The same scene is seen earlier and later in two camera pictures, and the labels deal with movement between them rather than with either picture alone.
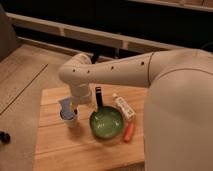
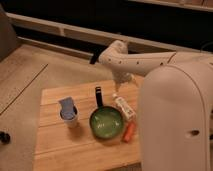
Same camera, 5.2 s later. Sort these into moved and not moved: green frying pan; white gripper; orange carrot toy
Moved: white gripper
Not moved: orange carrot toy; green frying pan
